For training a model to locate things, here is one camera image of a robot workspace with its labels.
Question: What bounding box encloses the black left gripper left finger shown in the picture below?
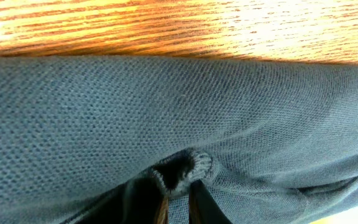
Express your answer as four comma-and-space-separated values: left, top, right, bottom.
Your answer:
78, 178, 168, 224

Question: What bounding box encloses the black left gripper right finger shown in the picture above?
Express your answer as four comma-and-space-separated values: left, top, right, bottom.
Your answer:
189, 180, 232, 224

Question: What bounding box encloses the blue polo shirt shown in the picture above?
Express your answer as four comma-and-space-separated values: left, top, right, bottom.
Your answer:
0, 56, 358, 223

